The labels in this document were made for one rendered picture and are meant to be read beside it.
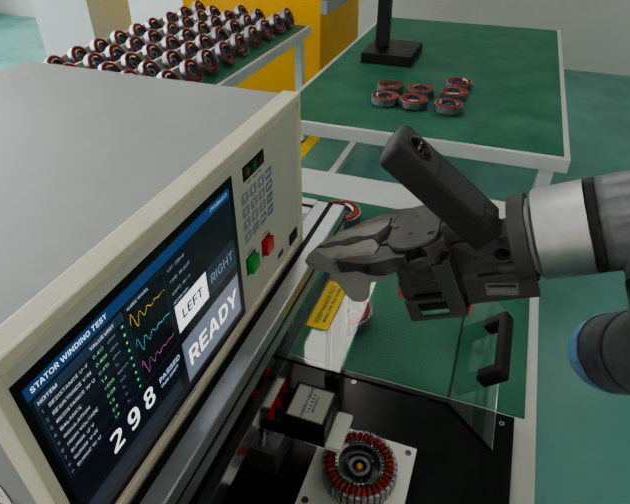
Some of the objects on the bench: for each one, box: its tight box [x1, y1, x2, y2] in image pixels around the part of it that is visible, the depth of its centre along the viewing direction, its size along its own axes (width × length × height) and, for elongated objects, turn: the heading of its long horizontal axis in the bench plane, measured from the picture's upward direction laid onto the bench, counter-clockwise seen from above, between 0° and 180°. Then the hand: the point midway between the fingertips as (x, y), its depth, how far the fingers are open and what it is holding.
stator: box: [322, 430, 398, 504], centre depth 78 cm, size 11×11×4 cm
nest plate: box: [295, 428, 417, 504], centre depth 79 cm, size 15×15×1 cm
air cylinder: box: [246, 431, 293, 476], centre depth 82 cm, size 5×8×6 cm
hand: (315, 252), depth 52 cm, fingers closed
